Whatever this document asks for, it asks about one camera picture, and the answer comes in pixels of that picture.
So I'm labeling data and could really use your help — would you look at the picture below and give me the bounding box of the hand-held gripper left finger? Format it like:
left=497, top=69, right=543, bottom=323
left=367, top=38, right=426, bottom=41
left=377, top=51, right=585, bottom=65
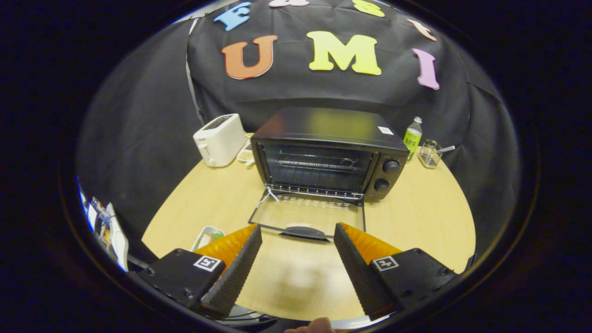
left=136, top=224, right=263, bottom=319

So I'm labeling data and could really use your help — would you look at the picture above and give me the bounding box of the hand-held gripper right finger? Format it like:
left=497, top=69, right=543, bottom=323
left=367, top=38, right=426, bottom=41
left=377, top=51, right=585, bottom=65
left=333, top=222, right=458, bottom=321

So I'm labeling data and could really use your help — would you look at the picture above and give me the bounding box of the black toaster oven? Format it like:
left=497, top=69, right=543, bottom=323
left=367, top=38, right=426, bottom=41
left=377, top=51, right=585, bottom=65
left=248, top=107, right=410, bottom=241

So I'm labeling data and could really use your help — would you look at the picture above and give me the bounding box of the white pop-up toaster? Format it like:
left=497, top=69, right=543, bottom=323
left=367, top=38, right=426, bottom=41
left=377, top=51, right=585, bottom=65
left=193, top=113, right=247, bottom=167

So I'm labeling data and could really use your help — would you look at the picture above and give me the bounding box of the white rectangular tray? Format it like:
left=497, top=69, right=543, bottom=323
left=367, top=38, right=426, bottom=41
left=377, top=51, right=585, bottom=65
left=191, top=226, right=226, bottom=253

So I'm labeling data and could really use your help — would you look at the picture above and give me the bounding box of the small snack plate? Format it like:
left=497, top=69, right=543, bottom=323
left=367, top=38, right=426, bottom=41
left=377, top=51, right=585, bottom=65
left=237, top=141, right=256, bottom=165

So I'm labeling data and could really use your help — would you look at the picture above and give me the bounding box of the white flat clutter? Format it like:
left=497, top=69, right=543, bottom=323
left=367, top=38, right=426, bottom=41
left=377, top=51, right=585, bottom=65
left=79, top=185, right=130, bottom=271

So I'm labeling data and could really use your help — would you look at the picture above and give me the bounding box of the clear glass cup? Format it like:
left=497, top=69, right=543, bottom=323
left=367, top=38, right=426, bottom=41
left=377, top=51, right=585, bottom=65
left=418, top=140, right=444, bottom=169

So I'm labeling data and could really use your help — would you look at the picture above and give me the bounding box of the green label plastic bottle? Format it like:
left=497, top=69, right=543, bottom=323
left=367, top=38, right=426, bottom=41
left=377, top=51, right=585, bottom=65
left=402, top=117, right=423, bottom=161

